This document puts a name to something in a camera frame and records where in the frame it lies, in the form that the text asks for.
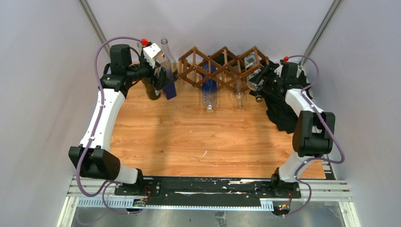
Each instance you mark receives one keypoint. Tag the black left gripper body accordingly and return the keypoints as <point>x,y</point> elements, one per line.
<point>146,70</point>

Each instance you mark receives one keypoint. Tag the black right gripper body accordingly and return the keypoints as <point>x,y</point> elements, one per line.
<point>274,81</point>

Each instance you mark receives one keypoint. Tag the blue labelled clear bottle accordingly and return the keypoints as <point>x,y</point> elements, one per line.
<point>169,90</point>

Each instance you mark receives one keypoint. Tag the dark green wine bottle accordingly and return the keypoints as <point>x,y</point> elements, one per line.
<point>150,90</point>

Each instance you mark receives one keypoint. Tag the clear square glass bottle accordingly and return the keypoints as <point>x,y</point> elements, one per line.
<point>251,61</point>

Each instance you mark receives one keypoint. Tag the small clear glass bottle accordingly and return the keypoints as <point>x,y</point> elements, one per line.
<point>239,93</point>

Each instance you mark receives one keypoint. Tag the clear bottle with black label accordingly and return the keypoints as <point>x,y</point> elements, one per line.
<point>167,52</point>

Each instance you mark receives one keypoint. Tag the tall clear glass bottle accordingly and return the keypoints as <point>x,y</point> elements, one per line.
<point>140,47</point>

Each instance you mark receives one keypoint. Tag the clear bottle with blue label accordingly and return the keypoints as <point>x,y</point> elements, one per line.
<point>210,95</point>

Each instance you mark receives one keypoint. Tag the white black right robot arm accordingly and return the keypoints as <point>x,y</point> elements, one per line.
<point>311,139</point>

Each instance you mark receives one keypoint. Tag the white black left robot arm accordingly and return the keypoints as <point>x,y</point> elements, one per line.
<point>92,157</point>

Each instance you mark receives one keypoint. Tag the brown wooden wine rack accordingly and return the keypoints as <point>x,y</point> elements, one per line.
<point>224,67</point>

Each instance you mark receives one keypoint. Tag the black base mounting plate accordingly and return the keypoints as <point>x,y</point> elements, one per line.
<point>209,191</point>

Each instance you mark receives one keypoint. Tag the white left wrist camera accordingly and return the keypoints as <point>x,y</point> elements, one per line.
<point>151,53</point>

